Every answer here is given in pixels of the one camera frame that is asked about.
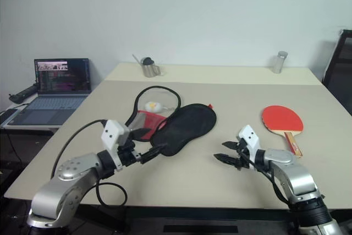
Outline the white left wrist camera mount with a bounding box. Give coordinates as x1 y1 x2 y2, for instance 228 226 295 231
101 119 130 171

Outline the glass jar with metal lid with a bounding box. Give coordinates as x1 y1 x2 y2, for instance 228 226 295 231
272 51 288 74

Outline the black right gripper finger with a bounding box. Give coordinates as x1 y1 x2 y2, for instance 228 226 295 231
222 141 240 151
213 152 238 166

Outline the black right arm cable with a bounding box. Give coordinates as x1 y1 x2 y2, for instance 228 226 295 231
247 160 293 211

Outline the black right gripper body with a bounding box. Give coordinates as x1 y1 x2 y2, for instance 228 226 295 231
234 139 255 170

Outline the open grey laptop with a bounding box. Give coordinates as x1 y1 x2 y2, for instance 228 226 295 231
12 58 92 127

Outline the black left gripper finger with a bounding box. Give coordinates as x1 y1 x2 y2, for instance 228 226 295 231
128 127 151 140
139 143 167 164

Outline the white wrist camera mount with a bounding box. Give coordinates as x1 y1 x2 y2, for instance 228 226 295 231
238 125 261 159
101 119 130 171

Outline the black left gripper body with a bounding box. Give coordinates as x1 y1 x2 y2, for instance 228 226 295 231
117 138 142 167

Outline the white ball with yellow print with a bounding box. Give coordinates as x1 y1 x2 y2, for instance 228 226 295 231
145 100 162 113

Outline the red fabric pouch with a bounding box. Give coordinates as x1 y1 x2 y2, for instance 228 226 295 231
125 85 218 157

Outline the red ping pong paddle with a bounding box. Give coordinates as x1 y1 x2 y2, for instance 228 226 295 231
261 105 305 160

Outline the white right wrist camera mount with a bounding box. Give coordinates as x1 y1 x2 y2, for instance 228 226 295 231
238 125 261 159

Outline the steel cup with handle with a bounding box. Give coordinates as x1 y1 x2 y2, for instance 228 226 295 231
140 57 161 78

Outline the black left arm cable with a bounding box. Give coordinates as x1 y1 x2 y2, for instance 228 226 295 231
50 119 129 207

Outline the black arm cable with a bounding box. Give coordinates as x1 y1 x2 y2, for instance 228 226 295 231
247 160 293 211
50 119 129 207

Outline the black office chair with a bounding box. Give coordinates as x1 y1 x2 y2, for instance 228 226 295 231
321 29 352 115

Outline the long black device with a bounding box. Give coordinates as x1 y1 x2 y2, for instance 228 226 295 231
8 84 38 105

